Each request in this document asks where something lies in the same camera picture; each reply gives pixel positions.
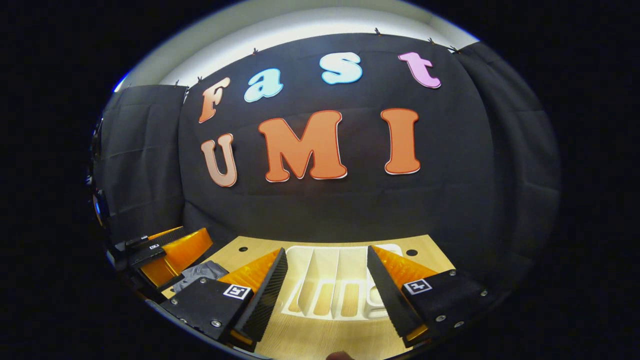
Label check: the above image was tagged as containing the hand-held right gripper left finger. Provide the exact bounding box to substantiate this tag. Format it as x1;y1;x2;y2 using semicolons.
159;247;290;353

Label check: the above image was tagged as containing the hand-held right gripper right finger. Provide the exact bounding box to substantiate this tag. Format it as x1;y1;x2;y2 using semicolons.
366;245;489;350

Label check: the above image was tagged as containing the grey schoolbag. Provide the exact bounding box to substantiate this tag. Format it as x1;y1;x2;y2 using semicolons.
172;260;230;294

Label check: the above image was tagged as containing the white bookshelf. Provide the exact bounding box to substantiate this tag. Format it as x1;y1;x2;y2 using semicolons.
280;244;407;321

